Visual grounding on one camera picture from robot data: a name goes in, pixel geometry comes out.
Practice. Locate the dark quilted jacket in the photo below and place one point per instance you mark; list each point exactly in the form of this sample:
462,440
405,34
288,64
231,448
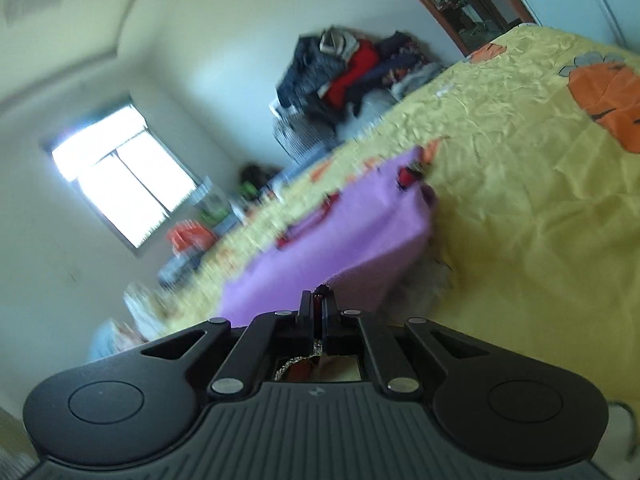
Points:
309,71

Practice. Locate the white quilted blanket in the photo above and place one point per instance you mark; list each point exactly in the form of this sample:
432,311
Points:
117,334

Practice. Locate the purple sweater red collar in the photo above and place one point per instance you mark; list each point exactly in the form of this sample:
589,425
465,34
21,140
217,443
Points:
359,242

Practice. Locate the orange plastic bag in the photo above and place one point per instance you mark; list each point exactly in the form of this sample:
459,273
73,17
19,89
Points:
188,234

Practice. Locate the red folded garment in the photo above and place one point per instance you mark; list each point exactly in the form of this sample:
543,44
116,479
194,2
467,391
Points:
363,60

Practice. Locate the green plastic stool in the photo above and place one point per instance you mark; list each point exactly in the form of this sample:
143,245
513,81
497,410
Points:
216,205

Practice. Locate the yellow carrot print bedspread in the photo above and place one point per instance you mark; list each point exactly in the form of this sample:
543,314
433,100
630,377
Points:
532,147

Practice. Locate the houndstooth checkered bag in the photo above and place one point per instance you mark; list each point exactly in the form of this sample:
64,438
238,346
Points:
298,134

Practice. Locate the folded clothes stack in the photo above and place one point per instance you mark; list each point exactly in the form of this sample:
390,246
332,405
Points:
404,66

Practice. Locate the bright window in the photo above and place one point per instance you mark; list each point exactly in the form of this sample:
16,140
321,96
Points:
130,178

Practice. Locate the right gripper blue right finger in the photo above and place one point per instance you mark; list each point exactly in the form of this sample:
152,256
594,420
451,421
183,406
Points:
353,332

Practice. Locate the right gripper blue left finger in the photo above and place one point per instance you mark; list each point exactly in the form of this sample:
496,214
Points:
288,331

